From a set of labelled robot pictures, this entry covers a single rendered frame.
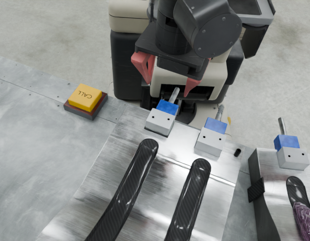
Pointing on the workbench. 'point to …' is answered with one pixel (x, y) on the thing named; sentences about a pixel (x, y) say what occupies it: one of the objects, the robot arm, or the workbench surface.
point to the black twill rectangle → (256, 190)
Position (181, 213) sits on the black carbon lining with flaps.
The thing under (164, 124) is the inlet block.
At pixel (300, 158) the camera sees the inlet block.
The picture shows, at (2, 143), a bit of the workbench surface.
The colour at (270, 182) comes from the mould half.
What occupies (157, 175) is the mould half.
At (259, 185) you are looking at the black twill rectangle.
